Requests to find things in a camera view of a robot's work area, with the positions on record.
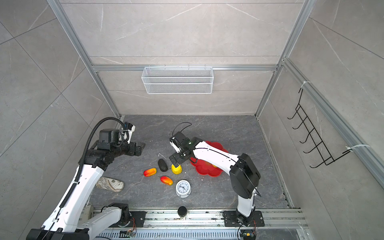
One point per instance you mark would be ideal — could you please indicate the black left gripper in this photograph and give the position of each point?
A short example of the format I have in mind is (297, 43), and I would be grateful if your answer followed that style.
(132, 151)

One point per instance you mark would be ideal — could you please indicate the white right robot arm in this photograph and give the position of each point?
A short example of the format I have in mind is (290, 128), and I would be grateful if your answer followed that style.
(244, 175)

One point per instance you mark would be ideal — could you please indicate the dark black fake fruit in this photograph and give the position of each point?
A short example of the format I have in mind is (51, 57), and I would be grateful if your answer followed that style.
(162, 165)

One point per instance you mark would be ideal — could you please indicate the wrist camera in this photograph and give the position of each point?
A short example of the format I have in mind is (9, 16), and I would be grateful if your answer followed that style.
(174, 143)
(128, 130)

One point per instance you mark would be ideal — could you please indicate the red-yellow fake mango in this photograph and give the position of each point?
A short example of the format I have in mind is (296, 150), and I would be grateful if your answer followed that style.
(150, 172)
(166, 180)

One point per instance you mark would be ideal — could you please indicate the black wire hook rack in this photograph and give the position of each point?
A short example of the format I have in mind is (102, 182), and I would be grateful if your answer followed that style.
(313, 136)

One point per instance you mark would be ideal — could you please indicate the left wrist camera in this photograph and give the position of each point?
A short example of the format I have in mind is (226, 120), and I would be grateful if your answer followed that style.
(128, 130)

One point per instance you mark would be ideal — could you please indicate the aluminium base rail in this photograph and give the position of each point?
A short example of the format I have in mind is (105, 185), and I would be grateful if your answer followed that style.
(211, 224)

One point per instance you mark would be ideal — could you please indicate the black cylindrical knob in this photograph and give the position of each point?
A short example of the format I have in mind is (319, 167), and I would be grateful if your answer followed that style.
(182, 212)

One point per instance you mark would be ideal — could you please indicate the white wire mesh basket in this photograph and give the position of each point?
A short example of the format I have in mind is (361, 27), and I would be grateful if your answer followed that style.
(178, 80)

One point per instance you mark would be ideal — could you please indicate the round yellow fake fruit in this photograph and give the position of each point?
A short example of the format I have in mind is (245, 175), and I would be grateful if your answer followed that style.
(176, 169)

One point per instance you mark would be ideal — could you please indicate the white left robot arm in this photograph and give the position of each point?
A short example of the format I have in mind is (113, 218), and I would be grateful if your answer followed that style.
(63, 223)

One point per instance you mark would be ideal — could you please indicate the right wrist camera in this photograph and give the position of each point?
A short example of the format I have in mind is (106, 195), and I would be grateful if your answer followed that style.
(174, 143)

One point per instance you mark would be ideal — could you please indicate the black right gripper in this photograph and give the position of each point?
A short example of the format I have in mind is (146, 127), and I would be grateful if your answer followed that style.
(172, 158)

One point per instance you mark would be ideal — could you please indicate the white alarm clock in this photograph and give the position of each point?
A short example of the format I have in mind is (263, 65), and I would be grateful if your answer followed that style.
(183, 189)

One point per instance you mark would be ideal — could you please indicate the red flower-shaped fruit bowl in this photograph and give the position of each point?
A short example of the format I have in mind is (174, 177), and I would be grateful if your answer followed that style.
(205, 168)

